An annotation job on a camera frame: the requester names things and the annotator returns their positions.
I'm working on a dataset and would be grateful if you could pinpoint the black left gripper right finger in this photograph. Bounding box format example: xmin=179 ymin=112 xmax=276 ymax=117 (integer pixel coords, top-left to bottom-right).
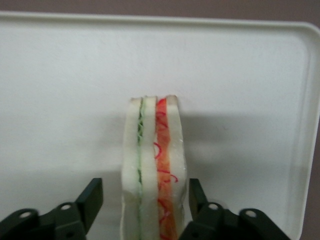
xmin=178 ymin=177 xmax=292 ymax=240

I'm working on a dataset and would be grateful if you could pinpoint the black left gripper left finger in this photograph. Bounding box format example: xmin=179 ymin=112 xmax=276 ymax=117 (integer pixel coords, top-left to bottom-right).
xmin=0 ymin=177 xmax=104 ymax=240

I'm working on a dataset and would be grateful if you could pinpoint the triangular toy sandwich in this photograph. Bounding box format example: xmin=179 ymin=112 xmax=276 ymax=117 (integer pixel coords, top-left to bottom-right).
xmin=120 ymin=94 xmax=189 ymax=240

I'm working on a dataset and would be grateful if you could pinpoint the cream plastic tray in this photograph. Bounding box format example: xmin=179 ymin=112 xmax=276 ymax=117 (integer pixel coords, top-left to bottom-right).
xmin=0 ymin=11 xmax=320 ymax=240

